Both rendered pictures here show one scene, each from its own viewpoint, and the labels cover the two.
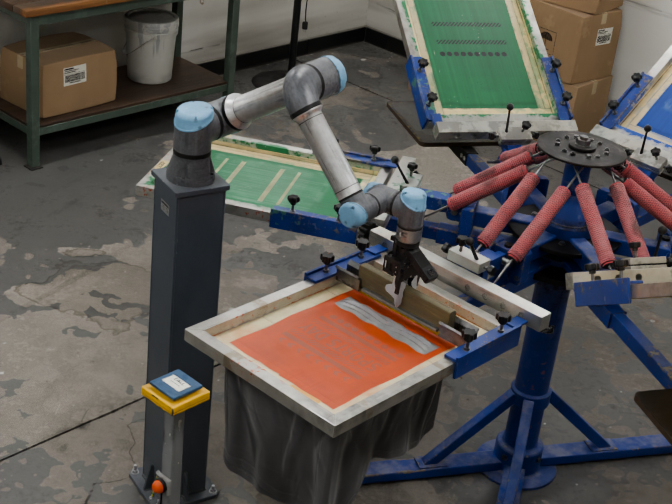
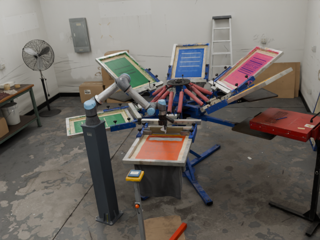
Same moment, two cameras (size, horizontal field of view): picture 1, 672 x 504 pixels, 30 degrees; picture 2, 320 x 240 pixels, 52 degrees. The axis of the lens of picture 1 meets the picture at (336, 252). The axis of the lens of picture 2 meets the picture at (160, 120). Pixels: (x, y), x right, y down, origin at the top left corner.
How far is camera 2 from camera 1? 1.32 m
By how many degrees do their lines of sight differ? 24
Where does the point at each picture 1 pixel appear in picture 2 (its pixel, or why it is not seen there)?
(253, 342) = (140, 156)
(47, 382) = (50, 210)
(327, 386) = (169, 156)
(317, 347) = (156, 150)
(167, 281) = (96, 155)
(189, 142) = (92, 112)
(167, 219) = (91, 137)
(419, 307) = (172, 130)
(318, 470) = (175, 180)
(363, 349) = (167, 145)
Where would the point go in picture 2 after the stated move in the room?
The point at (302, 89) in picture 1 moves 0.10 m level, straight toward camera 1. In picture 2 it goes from (125, 82) to (129, 85)
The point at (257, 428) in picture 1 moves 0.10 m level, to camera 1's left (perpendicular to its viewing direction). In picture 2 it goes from (150, 179) to (141, 182)
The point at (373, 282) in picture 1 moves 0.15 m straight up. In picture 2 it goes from (155, 130) to (154, 117)
